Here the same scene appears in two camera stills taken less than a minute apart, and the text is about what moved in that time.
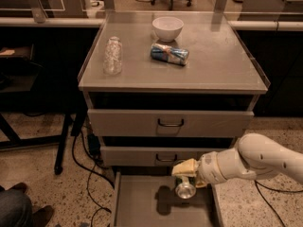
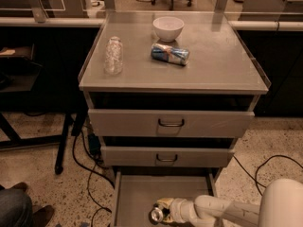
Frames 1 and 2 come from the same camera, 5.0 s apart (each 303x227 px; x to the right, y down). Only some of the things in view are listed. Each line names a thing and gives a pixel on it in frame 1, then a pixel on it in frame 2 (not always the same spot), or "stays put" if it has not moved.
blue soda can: [169, 54] stays put
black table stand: [42, 80] stays put
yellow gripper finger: [201, 183] -> [169, 218]
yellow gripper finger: [187, 168] -> [166, 200]
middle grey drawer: [152, 155] stays put
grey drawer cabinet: [160, 87] stays put
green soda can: [185, 189] -> [156, 214]
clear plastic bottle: [113, 56] stays put
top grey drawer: [169, 123] stays put
